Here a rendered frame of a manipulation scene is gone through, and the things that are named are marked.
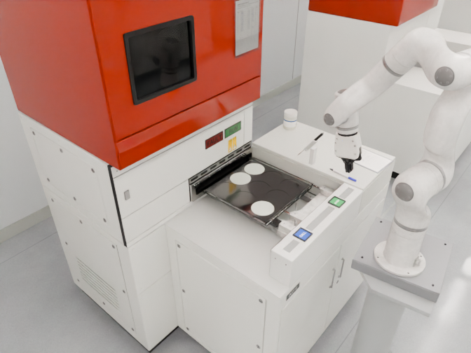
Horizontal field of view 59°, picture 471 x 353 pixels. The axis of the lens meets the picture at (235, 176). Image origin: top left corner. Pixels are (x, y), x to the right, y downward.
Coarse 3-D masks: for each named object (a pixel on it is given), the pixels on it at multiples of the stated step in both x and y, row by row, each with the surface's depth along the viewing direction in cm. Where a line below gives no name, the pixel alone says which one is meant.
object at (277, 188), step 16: (256, 160) 212; (256, 176) 200; (272, 176) 200; (288, 176) 200; (224, 192) 190; (240, 192) 190; (256, 192) 190; (272, 192) 190; (288, 192) 190; (240, 208) 180
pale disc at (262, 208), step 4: (256, 204) 183; (260, 204) 183; (264, 204) 183; (268, 204) 183; (252, 208) 180; (256, 208) 180; (260, 208) 180; (264, 208) 180; (268, 208) 180; (272, 208) 180; (256, 212) 178; (260, 212) 178; (264, 212) 178; (268, 212) 178; (272, 212) 178
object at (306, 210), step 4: (316, 196) 191; (320, 196) 191; (324, 196) 191; (312, 200) 188; (316, 200) 188; (320, 200) 188; (308, 204) 186; (312, 204) 186; (316, 204) 186; (304, 208) 184; (308, 208) 184; (312, 208) 184; (300, 212) 181; (304, 212) 181; (308, 212) 181; (292, 224) 175; (296, 224) 175; (280, 232) 171; (284, 232) 171; (280, 236) 172; (284, 236) 171
